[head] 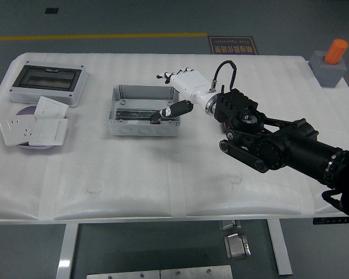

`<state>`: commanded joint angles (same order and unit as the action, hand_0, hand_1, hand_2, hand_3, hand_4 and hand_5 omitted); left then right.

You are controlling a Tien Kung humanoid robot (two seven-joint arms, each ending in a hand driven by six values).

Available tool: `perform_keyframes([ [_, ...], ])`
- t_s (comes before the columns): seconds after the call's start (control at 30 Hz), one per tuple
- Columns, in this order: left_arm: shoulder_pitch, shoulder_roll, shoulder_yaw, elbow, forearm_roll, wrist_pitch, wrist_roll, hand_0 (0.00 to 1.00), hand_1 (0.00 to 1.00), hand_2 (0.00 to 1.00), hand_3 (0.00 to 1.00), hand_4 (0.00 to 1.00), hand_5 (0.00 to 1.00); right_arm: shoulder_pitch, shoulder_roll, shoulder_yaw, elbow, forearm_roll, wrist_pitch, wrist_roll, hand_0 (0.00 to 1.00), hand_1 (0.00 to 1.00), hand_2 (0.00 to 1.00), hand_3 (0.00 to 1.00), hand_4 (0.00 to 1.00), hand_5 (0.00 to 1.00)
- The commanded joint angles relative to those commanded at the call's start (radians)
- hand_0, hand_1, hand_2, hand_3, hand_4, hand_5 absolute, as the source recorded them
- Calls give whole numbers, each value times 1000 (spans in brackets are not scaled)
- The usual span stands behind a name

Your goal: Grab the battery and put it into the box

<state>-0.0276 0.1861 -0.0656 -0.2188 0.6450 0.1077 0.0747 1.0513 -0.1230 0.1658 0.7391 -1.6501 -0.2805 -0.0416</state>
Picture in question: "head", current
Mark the white foam table mat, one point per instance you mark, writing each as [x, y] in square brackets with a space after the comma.
[133, 174]

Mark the open grey junction box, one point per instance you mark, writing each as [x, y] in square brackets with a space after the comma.
[144, 129]

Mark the small metal floor bracket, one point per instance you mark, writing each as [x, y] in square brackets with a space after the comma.
[228, 224]

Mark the black floor sign orange text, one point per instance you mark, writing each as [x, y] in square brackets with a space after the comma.
[232, 45]

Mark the metal mounting rail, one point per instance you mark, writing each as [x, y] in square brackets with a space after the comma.
[133, 112]

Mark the white wall switch panel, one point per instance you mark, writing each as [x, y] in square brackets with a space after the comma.
[48, 132]
[51, 108]

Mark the grey block holder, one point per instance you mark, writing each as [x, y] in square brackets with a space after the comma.
[328, 74]

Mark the flat metal base plate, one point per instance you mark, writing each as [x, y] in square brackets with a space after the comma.
[122, 275]
[196, 272]

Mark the black floor vent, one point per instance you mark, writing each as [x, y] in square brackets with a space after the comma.
[51, 11]

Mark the black cylindrical battery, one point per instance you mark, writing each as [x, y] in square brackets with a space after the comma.
[155, 118]

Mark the hinged metal floor plate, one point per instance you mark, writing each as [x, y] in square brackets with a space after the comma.
[237, 246]

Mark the orange cylinder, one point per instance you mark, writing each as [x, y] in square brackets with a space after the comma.
[336, 50]

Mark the white table leg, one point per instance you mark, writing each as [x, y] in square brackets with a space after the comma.
[280, 247]
[67, 250]

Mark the white wall socket panel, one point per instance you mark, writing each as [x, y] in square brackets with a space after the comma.
[16, 130]

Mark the grey enclosure with dark lid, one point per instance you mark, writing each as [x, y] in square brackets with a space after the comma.
[48, 77]

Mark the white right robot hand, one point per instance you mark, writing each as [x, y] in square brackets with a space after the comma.
[190, 81]

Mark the purple plate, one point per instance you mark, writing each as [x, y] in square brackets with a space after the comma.
[27, 111]

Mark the black table control panel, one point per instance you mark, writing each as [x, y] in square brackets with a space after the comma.
[331, 220]

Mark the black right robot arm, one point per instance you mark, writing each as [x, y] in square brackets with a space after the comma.
[293, 145]

